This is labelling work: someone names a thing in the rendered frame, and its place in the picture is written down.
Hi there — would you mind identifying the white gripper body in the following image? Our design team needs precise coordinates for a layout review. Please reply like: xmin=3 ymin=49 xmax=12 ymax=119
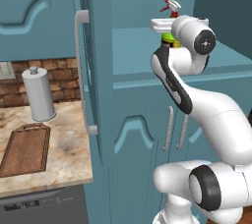
xmin=150 ymin=18 xmax=178 ymax=33

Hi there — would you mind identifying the green spray bottle red nozzle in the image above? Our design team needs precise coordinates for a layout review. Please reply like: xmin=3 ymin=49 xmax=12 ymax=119
xmin=158 ymin=0 xmax=182 ymax=49

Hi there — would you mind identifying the teal cabinet shelf unit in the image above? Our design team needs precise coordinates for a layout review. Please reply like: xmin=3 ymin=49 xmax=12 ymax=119
xmin=110 ymin=0 xmax=252 ymax=90

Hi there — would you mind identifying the teal open cabinet door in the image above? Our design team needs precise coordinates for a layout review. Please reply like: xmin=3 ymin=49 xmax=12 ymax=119
xmin=78 ymin=0 xmax=114 ymax=224

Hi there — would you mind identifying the brown wooden cutting board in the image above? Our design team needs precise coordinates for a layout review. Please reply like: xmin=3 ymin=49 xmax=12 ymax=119
xmin=0 ymin=122 xmax=52 ymax=179

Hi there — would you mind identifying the white paper towel roll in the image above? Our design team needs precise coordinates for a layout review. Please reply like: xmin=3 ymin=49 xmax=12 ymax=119
xmin=21 ymin=66 xmax=57 ymax=123

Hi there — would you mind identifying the grey dishwasher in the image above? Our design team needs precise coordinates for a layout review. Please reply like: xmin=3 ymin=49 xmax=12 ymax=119
xmin=0 ymin=184 xmax=90 ymax=224

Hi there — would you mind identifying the long grey door handle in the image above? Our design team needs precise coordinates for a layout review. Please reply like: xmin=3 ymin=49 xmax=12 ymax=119
xmin=74 ymin=9 xmax=99 ymax=137

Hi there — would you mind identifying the short grey door handle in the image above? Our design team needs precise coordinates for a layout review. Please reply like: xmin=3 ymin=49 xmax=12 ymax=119
xmin=162 ymin=105 xmax=174 ymax=153
xmin=175 ymin=113 xmax=190 ymax=151

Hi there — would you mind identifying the teal wall cabinet door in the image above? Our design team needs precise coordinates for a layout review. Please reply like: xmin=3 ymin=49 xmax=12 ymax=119
xmin=0 ymin=0 xmax=81 ymax=63

